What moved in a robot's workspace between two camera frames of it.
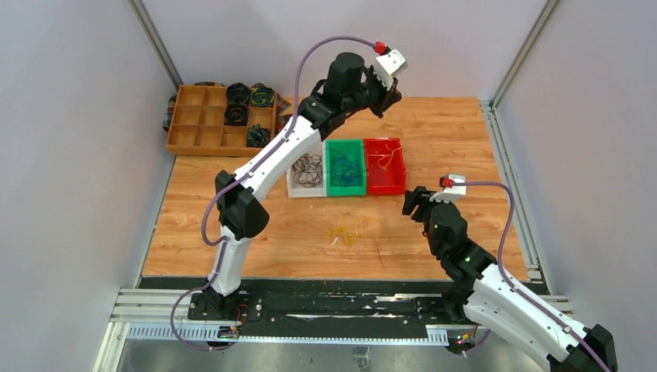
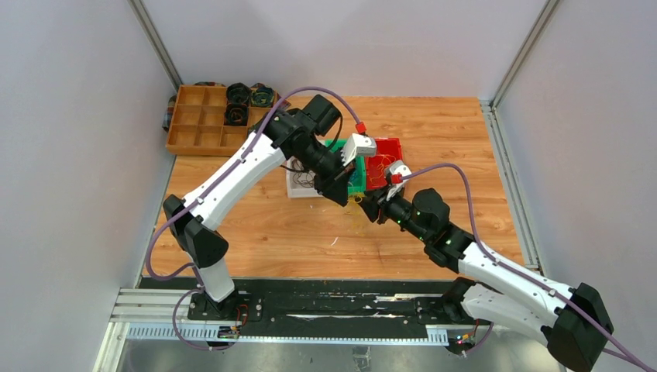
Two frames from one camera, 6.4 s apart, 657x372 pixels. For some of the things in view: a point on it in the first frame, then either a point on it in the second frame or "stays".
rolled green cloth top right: x=262 y=95 stays
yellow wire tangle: x=347 y=235 → x=356 y=196
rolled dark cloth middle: x=235 y=115 stays
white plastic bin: x=307 y=177 stays
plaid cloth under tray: x=281 y=105 stays
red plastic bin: x=386 y=168 stays
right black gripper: x=418 y=196 → x=376 y=205
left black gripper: x=388 y=98 → x=335 y=185
